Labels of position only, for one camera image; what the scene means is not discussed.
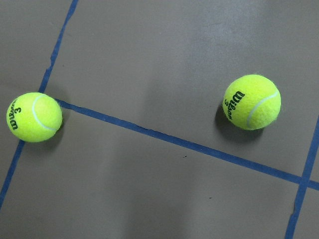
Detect yellow tennis ball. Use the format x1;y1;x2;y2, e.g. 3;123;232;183
6;92;63;142
222;74;281;130

